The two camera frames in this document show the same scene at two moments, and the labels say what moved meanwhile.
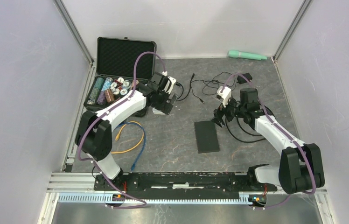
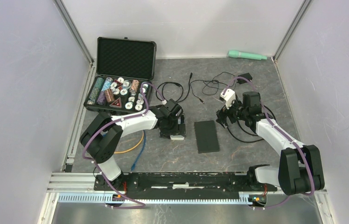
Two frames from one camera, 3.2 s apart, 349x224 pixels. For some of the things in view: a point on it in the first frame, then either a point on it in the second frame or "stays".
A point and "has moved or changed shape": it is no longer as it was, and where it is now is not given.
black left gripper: [166, 107] → [178, 129]
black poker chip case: [116, 59] stays
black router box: [207, 138] stays
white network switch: [156, 111] has moved or changed shape
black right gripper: [218, 114] stays
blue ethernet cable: [143, 147] stays
